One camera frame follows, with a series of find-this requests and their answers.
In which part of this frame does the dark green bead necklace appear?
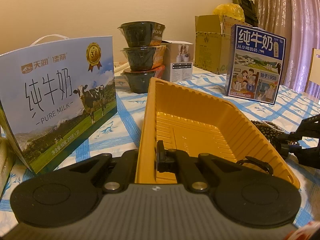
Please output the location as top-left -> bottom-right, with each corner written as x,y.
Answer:
250,119 -> 288,151

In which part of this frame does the orange plastic tray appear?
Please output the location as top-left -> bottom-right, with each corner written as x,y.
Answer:
136,77 -> 300,189

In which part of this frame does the cream wooden chair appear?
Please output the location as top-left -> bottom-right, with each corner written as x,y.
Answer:
304,48 -> 319,93

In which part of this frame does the dark blue milk carton box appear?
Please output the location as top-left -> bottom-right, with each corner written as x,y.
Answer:
225,24 -> 287,105

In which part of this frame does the light blue milk carton box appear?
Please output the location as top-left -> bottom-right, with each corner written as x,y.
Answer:
1,36 -> 117,174

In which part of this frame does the pink shiny curtain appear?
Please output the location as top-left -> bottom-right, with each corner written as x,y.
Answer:
255,0 -> 319,98

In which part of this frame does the black handbag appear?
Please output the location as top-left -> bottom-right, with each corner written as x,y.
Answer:
233,0 -> 258,27

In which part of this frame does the brown cardboard box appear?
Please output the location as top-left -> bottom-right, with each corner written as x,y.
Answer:
194,15 -> 250,74

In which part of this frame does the bottom black instant noodle bowl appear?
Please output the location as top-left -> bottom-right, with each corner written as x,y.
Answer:
122,65 -> 165,94

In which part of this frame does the black instant noodle bowl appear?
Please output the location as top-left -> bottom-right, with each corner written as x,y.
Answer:
122,45 -> 166,72
118,21 -> 165,47
122,65 -> 165,94

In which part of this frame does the yellow plastic bag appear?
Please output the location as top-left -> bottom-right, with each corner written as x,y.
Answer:
213,3 -> 245,22

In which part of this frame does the small white product box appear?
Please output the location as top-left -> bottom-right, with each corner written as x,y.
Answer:
162,41 -> 194,82

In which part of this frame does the middle black instant noodle bowl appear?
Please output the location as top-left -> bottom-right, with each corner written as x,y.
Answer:
122,45 -> 166,72

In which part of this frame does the top black instant noodle bowl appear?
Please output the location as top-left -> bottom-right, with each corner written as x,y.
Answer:
118,21 -> 165,47

